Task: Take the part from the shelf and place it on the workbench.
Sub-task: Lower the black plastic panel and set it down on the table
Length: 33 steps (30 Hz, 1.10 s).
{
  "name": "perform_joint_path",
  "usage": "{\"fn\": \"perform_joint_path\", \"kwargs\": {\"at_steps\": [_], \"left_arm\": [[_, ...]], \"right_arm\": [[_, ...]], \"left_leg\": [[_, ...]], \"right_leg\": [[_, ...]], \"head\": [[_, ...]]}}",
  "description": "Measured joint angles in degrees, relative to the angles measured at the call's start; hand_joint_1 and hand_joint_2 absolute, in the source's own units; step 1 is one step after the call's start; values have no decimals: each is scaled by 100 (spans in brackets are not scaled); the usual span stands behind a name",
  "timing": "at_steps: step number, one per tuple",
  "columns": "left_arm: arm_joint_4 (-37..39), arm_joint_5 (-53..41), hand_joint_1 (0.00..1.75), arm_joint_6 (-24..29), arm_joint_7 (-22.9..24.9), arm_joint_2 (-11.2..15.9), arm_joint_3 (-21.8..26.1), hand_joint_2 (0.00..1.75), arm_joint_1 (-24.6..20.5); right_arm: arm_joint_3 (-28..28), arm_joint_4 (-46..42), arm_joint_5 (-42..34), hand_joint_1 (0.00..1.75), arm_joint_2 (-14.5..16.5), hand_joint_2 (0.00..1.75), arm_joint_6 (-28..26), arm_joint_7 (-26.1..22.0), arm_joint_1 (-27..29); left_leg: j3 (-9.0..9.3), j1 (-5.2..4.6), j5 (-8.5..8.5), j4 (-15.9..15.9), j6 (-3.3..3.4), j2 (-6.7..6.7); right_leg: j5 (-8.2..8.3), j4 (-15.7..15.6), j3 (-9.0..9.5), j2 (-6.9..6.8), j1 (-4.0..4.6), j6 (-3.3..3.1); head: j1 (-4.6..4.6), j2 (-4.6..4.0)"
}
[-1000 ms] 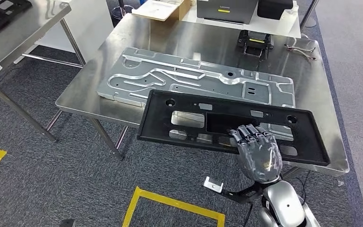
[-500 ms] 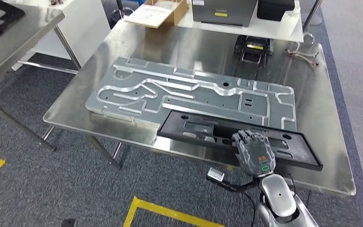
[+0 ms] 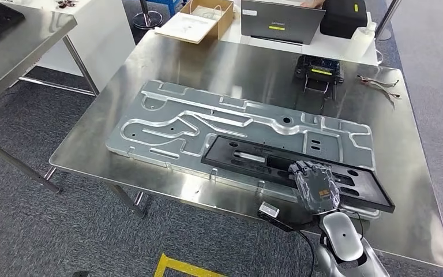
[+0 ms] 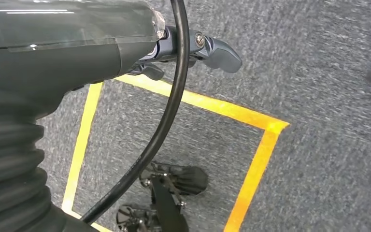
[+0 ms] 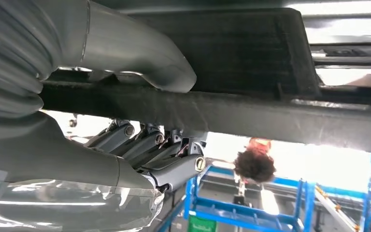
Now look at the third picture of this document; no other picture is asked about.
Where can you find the grey laptop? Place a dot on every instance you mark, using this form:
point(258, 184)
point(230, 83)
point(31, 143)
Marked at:
point(282, 19)

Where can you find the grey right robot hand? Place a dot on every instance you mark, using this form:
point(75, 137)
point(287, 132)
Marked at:
point(317, 191)

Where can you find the chrome stanchion post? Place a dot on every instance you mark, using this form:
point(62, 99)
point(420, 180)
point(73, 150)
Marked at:
point(147, 19)
point(387, 17)

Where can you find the black clamp device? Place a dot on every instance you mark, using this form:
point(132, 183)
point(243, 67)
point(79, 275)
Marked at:
point(319, 65)

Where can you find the stainless steel table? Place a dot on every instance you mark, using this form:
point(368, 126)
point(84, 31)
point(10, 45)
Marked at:
point(22, 57)

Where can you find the black carry case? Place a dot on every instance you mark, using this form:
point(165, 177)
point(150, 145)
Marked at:
point(343, 17)

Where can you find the white plastic bottle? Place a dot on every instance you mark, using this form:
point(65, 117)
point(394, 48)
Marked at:
point(359, 44)

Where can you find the person's hand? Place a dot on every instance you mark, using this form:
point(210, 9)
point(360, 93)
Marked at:
point(313, 3)

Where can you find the black plastic frame part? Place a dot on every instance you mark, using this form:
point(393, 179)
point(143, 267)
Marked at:
point(275, 168)
point(3, 19)

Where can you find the grey metal fixture plate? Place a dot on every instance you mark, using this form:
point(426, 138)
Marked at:
point(168, 114)

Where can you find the cardboard box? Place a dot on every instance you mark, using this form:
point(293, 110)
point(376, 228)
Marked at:
point(221, 19)

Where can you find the white desk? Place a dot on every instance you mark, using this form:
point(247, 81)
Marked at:
point(321, 49)

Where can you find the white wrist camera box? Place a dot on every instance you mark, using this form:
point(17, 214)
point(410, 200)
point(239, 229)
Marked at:
point(269, 209)

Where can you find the stainless steel workbench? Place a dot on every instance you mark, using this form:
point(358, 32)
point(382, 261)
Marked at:
point(244, 76)

